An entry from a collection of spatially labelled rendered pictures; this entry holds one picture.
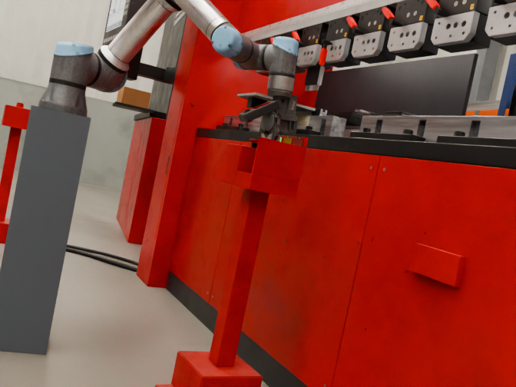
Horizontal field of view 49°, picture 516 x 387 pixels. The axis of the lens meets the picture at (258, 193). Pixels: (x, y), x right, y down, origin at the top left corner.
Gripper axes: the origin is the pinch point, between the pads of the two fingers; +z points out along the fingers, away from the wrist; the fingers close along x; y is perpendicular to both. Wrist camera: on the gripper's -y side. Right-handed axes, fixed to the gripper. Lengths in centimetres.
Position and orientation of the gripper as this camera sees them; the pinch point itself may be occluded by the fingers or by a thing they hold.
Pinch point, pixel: (264, 160)
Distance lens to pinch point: 164.7
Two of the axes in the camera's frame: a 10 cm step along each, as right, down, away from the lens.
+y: 8.7, 0.7, 4.9
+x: -4.7, -1.3, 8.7
